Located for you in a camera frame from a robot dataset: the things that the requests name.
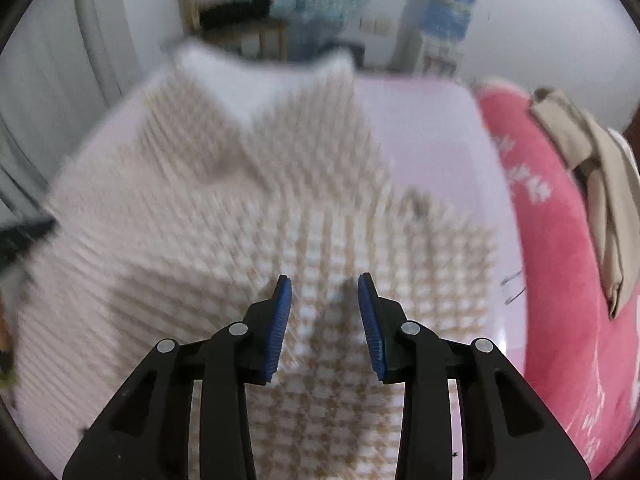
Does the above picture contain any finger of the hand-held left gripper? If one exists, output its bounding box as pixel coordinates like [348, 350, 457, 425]
[0, 217, 57, 266]

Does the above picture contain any beige white checkered blanket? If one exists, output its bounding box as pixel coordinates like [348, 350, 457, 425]
[12, 40, 501, 480]

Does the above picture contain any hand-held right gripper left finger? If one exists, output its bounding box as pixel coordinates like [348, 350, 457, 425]
[62, 274, 293, 480]

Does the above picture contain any wall socket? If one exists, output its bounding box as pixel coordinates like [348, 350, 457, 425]
[360, 17, 393, 36]

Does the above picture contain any glossy pink mat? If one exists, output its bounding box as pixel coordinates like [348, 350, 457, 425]
[10, 75, 528, 480]

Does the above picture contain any beige clothes pile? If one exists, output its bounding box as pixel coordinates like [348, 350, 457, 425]
[530, 87, 640, 321]

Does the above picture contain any white water dispenser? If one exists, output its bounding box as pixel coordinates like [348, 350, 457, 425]
[390, 0, 466, 78]

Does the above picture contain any black bag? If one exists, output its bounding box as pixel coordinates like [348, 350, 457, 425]
[200, 0, 273, 28]

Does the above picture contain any wooden chair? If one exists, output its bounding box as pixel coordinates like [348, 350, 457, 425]
[175, 0, 288, 61]

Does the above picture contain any white curtain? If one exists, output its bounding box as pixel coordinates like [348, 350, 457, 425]
[0, 0, 146, 221]

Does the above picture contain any pink floral blanket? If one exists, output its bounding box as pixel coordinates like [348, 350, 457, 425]
[472, 82, 640, 476]

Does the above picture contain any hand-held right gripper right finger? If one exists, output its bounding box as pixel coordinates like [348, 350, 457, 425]
[357, 272, 593, 480]

